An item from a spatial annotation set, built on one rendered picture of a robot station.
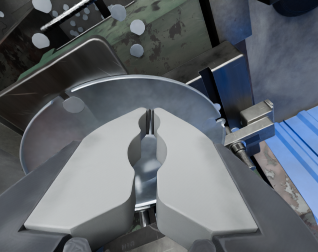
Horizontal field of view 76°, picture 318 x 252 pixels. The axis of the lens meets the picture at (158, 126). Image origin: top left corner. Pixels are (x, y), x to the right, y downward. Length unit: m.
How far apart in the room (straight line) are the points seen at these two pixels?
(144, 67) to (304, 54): 1.28
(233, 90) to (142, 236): 0.28
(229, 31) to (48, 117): 0.31
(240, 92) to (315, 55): 1.24
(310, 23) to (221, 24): 1.09
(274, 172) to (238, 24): 0.40
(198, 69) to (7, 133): 0.38
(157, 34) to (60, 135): 0.21
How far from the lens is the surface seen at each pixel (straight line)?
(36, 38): 0.36
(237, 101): 0.41
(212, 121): 0.30
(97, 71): 0.22
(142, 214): 0.48
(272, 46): 1.37
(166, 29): 0.36
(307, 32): 1.48
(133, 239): 0.33
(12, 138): 0.50
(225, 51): 0.37
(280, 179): 0.64
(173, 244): 0.26
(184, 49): 0.38
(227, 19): 0.39
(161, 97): 0.24
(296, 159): 1.68
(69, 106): 0.24
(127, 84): 0.22
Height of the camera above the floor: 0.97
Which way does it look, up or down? 45 degrees down
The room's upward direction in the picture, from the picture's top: 163 degrees clockwise
